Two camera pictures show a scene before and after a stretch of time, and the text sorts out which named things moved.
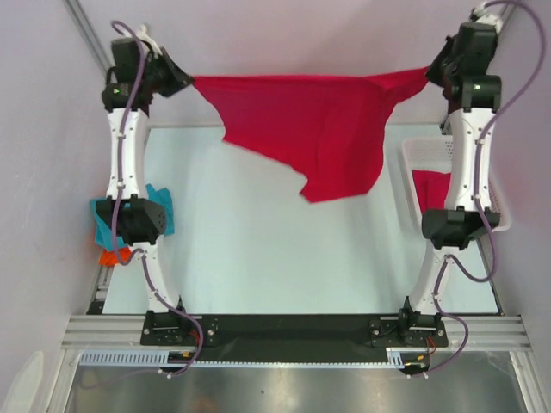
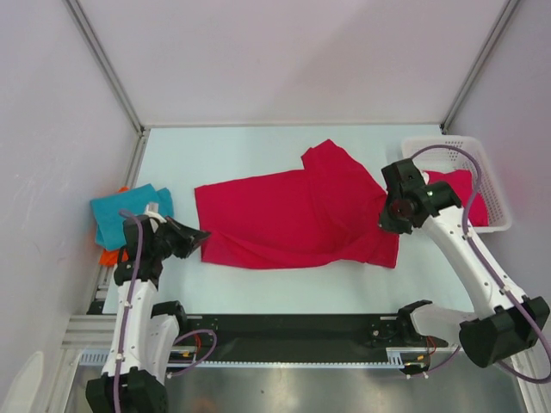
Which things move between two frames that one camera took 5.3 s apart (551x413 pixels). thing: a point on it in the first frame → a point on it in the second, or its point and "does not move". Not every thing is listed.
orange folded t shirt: (109, 258) does not move
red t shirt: (329, 128) → (331, 209)
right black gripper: (435, 72) → (387, 223)
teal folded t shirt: (103, 237) does not move
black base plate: (193, 337) does not move
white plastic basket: (436, 155) does not move
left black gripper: (176, 78) → (188, 237)
